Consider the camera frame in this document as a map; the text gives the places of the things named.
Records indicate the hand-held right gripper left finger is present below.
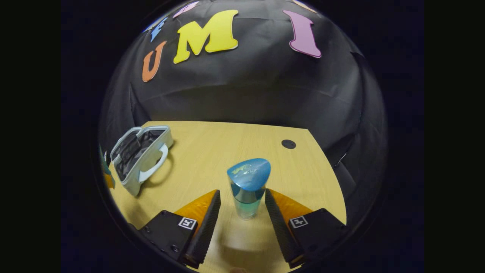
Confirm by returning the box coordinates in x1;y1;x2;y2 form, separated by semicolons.
138;189;222;269

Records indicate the green tube with blue cap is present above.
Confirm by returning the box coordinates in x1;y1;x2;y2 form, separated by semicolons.
227;158;272;220

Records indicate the light blue suitcase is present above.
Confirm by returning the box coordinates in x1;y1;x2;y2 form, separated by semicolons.
110;125;175;197

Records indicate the small light blue tube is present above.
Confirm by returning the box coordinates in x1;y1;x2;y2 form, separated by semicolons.
99;146;112;176

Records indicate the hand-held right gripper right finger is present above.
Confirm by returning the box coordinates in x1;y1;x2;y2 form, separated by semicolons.
264;188;348;269

